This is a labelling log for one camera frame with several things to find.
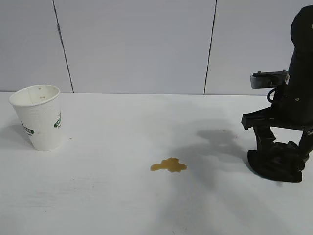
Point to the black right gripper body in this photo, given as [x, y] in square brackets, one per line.
[298, 98]

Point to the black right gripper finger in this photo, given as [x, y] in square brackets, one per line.
[264, 138]
[307, 144]

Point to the black purple cloth rag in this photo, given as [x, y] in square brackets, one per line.
[274, 166]

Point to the white paper cup green logo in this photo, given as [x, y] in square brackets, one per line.
[41, 122]

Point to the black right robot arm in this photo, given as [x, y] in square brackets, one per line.
[303, 27]

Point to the brown liquid spill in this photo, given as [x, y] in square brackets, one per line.
[171, 166]

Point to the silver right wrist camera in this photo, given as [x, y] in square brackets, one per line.
[266, 79]

